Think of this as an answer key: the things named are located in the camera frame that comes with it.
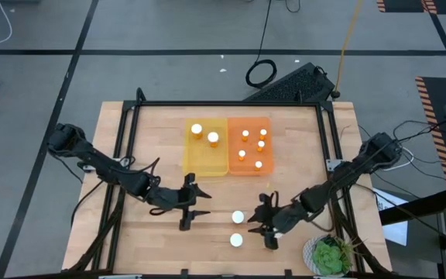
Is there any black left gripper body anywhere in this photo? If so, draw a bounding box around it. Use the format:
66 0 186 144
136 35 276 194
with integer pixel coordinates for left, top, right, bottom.
147 173 197 232

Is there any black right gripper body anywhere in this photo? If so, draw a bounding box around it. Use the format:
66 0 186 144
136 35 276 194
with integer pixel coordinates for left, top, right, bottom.
259 192 309 250

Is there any yellow translucent plastic bin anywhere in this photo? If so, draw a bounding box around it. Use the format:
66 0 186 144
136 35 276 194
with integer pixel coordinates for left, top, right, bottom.
182 117 230 178

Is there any orange translucent plastic bin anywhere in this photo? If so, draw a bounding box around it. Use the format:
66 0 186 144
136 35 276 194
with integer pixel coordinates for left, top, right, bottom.
226 116 275 177

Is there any green succulent in white pot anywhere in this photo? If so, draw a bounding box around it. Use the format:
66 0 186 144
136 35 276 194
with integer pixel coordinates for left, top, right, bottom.
302 233 363 278

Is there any white sheet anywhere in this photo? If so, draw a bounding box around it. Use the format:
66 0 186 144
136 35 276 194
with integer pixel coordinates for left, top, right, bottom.
373 188 409 247

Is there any black perforated computer case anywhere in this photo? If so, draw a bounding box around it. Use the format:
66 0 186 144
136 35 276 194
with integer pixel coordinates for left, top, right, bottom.
242 61 336 104

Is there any black mat with striped edge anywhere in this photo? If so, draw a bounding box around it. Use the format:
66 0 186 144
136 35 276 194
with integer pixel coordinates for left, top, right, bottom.
414 76 446 190
376 0 446 16

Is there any black aluminium table frame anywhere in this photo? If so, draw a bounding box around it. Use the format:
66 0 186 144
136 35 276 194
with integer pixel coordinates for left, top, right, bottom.
67 87 393 279

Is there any black hanging cable with coil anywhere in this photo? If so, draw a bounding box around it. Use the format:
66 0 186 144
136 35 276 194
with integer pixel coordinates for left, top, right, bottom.
245 0 278 90

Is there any yellow hanging cable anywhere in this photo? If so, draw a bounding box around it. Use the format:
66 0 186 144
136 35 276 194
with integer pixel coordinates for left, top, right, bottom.
334 0 364 94

